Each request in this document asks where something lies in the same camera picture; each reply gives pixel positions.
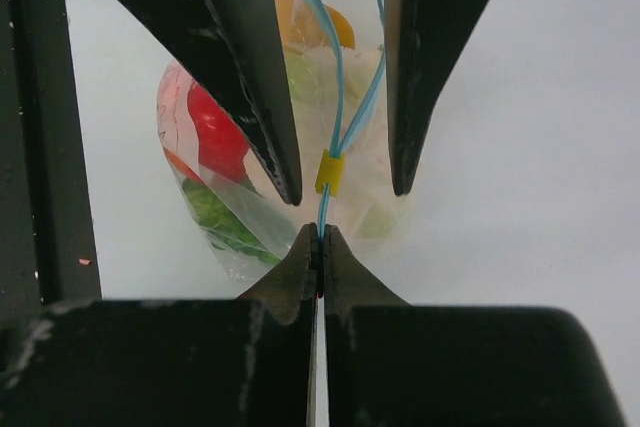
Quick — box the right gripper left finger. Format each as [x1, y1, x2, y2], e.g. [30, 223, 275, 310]
[1, 224, 318, 426]

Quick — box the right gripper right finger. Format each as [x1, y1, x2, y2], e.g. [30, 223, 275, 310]
[322, 226, 625, 426]

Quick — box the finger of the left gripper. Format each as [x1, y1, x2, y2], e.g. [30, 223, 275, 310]
[384, 0, 490, 196]
[118, 0, 303, 206]

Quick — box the orange fruit toy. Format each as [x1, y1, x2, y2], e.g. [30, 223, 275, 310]
[274, 0, 356, 53]

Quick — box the clear zip top bag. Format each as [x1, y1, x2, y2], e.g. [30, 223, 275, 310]
[156, 0, 390, 281]

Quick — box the red apple toy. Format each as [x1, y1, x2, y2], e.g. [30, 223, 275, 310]
[187, 82, 249, 183]

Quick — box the green lettuce toy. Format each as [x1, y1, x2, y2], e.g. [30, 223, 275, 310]
[180, 51, 321, 268]

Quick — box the white cauliflower toy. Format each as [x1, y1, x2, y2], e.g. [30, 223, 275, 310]
[244, 46, 426, 248]

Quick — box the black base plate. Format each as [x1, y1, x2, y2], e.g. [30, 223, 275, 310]
[1, 0, 101, 322]

